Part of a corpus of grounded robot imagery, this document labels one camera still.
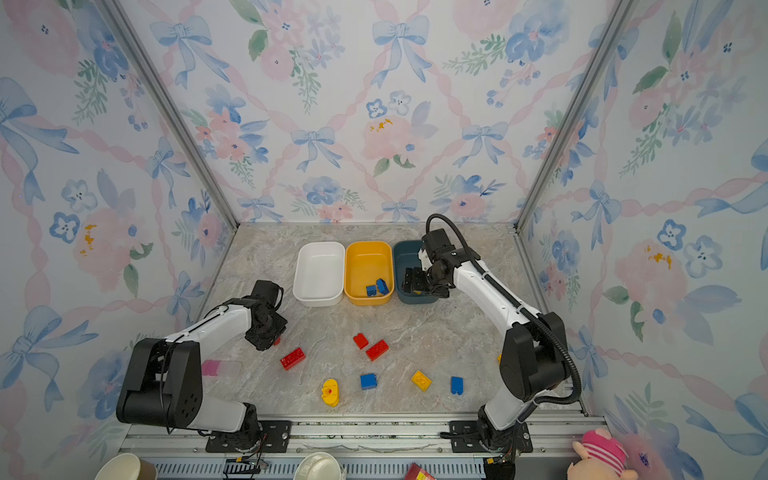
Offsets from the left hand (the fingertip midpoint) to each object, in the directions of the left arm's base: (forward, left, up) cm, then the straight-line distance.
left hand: (280, 330), depth 91 cm
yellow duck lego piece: (-18, -18, +2) cm, 25 cm away
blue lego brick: (-14, -27, -3) cm, 31 cm away
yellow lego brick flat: (-15, -42, 0) cm, 44 cm away
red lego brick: (-6, -30, +1) cm, 31 cm away
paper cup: (-34, +25, +4) cm, 42 cm away
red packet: (-35, -39, +3) cm, 52 cm away
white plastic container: (+22, -8, -2) cm, 24 cm away
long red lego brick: (-9, -6, 0) cm, 10 cm away
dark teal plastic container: (+30, -39, -1) cm, 50 cm away
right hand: (+8, -40, +12) cm, 43 cm away
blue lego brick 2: (-15, -52, -2) cm, 54 cm away
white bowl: (-34, -17, -2) cm, 38 cm away
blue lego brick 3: (+15, -31, +1) cm, 34 cm away
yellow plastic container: (+26, -24, 0) cm, 36 cm away
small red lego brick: (-3, -25, -1) cm, 25 cm away
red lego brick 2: (-4, 0, +1) cm, 4 cm away
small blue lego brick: (+13, -27, +2) cm, 30 cm away
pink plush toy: (-32, -80, +5) cm, 86 cm away
